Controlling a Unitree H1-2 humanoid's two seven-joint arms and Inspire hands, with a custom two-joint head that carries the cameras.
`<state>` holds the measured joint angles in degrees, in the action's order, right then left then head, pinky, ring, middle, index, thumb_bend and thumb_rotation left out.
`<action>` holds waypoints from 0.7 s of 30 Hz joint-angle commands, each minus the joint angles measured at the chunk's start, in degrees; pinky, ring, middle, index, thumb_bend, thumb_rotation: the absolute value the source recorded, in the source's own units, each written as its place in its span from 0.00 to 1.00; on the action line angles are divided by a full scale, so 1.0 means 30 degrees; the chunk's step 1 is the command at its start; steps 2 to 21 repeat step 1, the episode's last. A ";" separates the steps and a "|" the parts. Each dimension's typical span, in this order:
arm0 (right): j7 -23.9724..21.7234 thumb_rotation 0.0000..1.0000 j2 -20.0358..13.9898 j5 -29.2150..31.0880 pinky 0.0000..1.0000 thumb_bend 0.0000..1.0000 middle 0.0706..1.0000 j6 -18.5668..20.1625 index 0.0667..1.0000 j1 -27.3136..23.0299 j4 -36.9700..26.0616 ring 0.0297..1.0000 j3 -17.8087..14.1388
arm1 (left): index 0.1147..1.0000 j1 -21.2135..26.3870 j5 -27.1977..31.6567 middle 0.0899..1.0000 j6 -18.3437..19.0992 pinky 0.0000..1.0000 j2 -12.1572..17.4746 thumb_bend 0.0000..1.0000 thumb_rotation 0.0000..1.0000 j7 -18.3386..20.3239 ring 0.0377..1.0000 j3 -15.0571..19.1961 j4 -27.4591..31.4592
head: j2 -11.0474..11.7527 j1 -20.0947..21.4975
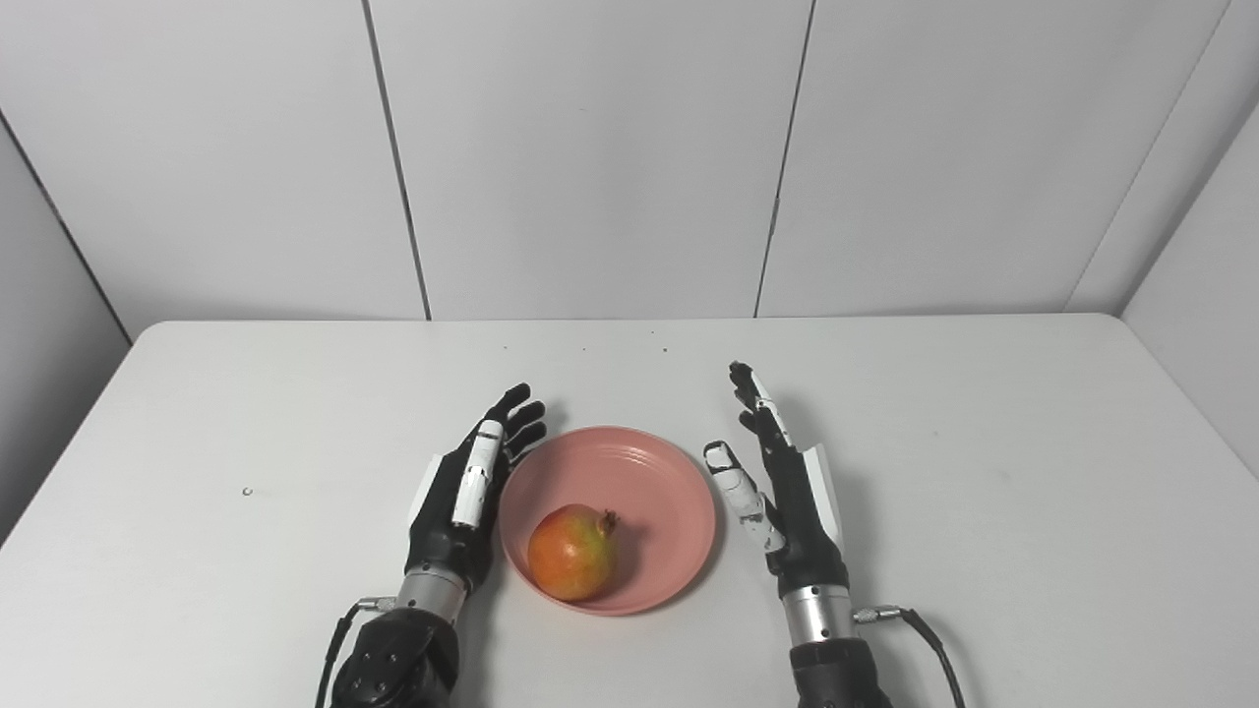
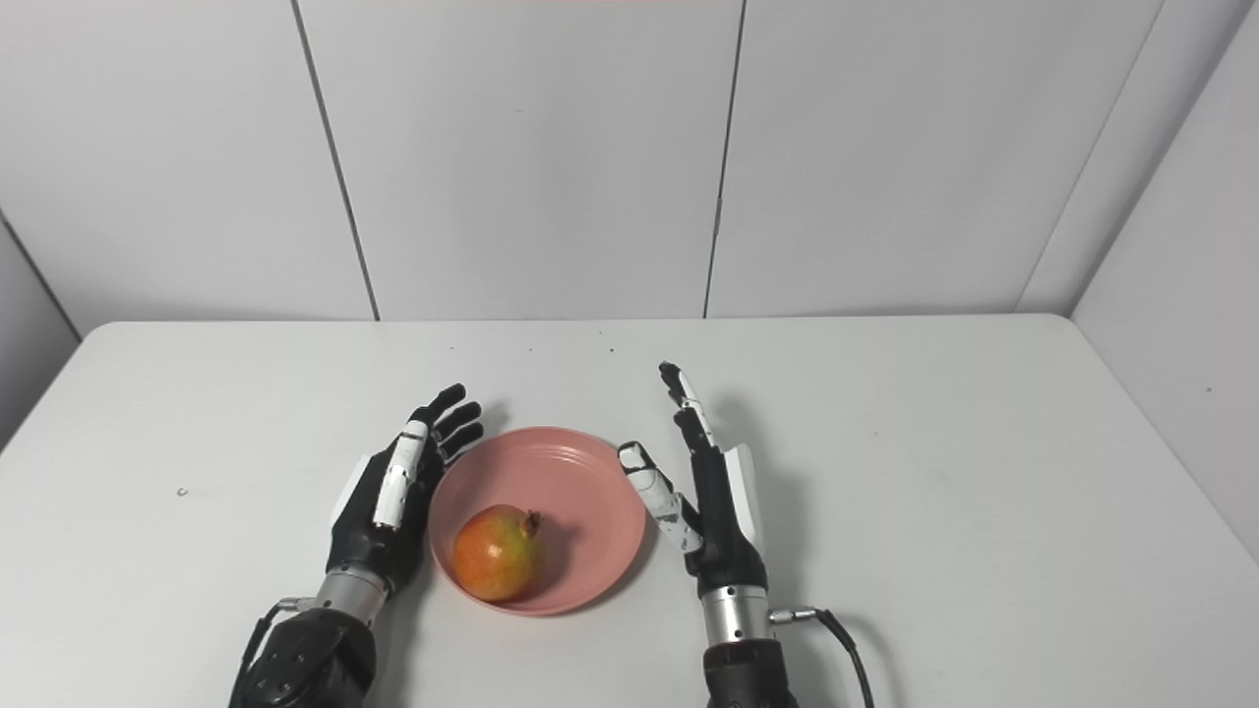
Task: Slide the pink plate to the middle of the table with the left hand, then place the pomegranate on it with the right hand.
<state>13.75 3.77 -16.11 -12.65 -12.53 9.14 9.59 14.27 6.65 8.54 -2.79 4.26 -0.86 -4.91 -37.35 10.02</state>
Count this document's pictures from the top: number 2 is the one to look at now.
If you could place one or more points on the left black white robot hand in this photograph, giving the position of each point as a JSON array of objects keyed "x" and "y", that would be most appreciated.
[{"x": 359, "y": 536}]

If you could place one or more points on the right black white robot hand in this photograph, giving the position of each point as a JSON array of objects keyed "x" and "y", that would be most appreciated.
[{"x": 728, "y": 531}]

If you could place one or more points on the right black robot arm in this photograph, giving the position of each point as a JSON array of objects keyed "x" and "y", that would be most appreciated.
[{"x": 748, "y": 659}]

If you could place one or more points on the red yellow pomegranate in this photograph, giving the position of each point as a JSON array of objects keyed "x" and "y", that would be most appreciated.
[{"x": 495, "y": 556}]

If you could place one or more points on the pink round plate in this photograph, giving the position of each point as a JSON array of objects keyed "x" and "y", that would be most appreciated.
[{"x": 580, "y": 492}]

